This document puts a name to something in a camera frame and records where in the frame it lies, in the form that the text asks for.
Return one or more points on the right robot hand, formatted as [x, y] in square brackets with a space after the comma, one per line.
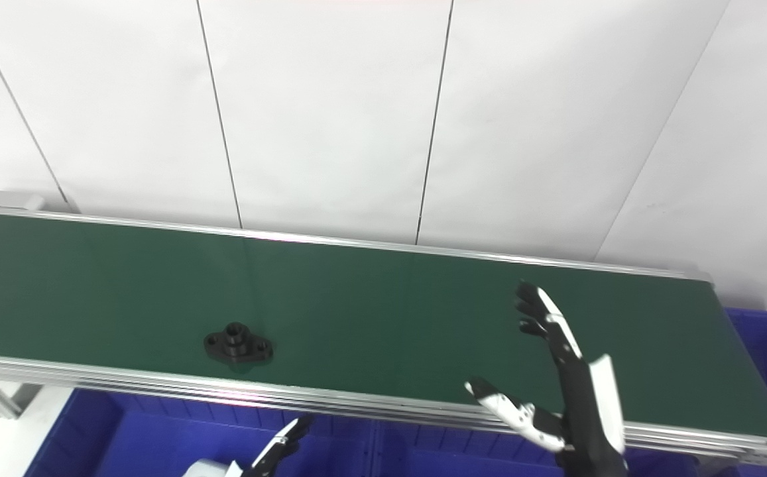
[582, 411]

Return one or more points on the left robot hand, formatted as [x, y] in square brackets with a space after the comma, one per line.
[277, 450]

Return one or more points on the black flange part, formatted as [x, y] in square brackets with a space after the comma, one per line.
[237, 346]

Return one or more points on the green conveyor belt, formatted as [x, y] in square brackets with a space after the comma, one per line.
[356, 305]
[290, 396]

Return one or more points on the white cylindrical part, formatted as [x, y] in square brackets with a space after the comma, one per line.
[207, 470]

